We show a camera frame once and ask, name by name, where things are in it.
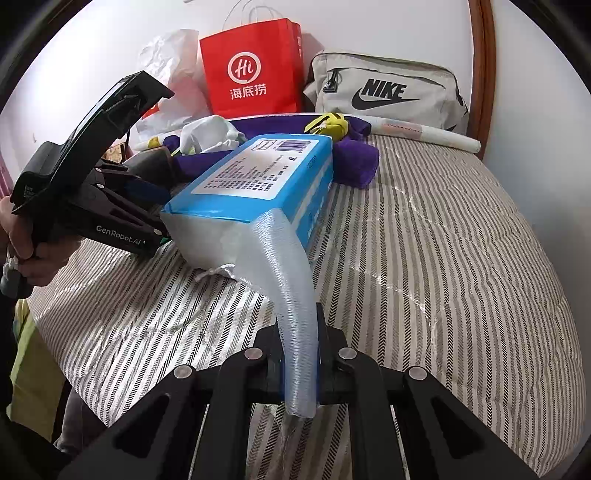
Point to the blue tissue pack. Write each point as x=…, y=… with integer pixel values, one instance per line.
x=290, y=172

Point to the rolled patterned mat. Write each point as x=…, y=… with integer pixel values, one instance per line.
x=422, y=133

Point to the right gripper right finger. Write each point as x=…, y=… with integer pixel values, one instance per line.
x=406, y=424

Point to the purple towel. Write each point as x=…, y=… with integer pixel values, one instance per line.
x=355, y=161

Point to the striped quilt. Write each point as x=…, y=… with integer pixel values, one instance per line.
x=432, y=265

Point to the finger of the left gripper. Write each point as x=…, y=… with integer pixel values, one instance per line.
x=131, y=187

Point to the beige Nike bag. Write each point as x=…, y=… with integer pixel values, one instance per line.
x=366, y=85

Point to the left hand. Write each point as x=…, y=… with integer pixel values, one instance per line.
x=38, y=264

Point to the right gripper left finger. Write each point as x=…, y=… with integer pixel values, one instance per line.
x=194, y=424

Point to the wooden bed headboard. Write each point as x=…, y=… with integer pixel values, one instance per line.
x=484, y=72

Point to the red Haidilao paper bag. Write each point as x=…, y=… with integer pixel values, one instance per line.
x=255, y=69

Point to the yellow Adidas pouch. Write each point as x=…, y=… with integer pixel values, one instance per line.
x=333, y=125

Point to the white Miniso plastic bag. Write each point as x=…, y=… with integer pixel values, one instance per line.
x=171, y=58

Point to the white cloth glove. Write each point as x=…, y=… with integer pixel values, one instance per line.
x=209, y=134

